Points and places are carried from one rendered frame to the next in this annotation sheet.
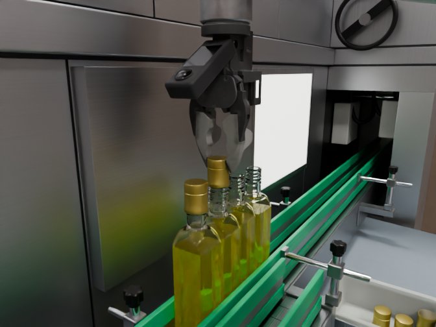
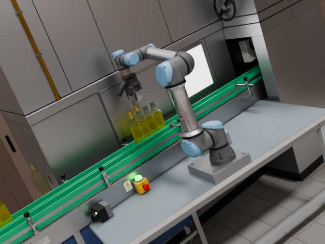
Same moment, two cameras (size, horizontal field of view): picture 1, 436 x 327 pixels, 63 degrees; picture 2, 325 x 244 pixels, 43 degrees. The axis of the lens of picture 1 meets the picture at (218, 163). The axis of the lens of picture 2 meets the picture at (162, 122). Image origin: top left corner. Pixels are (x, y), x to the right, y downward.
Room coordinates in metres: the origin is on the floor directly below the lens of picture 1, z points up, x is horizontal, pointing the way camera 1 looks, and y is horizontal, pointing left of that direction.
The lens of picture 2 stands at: (-1.65, -1.20, 1.86)
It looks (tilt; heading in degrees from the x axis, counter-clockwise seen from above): 19 degrees down; 26
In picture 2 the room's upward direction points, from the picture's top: 21 degrees counter-clockwise
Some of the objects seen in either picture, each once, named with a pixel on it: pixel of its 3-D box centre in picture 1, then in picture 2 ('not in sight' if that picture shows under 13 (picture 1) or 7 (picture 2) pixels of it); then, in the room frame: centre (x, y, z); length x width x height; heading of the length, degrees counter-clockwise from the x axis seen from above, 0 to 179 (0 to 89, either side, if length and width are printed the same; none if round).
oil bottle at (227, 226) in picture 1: (218, 272); (145, 132); (0.53, 0.00, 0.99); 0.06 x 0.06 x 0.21; 57
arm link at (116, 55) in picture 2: not in sight; (121, 59); (0.55, -0.01, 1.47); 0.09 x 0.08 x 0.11; 56
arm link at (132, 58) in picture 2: not in sight; (131, 58); (0.51, -0.10, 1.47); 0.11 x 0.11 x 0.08; 56
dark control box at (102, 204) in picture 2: not in sight; (102, 211); (-0.02, 0.14, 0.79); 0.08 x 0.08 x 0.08; 56
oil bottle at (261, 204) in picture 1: (251, 244); (159, 123); (0.63, -0.07, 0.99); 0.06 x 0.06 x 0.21; 55
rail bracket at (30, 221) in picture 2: not in sight; (33, 224); (-0.30, 0.35, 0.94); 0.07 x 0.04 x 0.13; 56
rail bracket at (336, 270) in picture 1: (322, 268); (179, 127); (0.61, -0.20, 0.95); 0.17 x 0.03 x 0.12; 56
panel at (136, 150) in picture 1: (242, 139); (162, 88); (0.87, -0.06, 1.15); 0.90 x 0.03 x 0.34; 146
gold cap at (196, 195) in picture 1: (196, 196); (130, 114); (0.48, 0.03, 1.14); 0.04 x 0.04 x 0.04
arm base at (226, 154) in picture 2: not in sight; (220, 151); (0.36, -0.50, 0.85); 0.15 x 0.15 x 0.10
